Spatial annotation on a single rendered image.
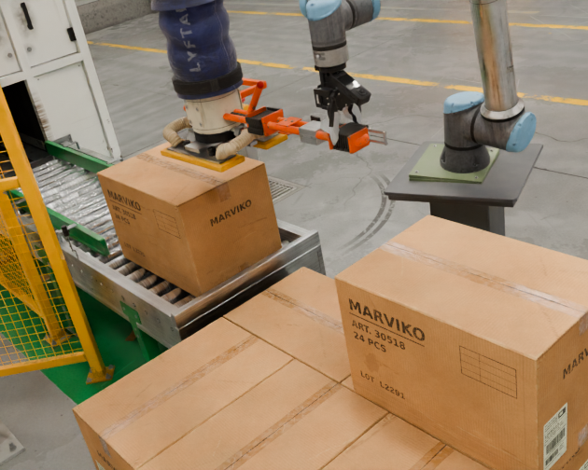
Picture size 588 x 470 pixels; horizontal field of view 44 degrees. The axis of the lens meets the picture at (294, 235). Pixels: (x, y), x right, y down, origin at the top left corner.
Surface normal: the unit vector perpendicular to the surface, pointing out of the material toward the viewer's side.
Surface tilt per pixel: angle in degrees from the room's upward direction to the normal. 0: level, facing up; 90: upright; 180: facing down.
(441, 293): 0
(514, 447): 90
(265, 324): 0
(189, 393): 0
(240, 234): 90
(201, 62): 75
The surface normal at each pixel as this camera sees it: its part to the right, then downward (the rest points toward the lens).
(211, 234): 0.66, 0.25
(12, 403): -0.17, -0.87
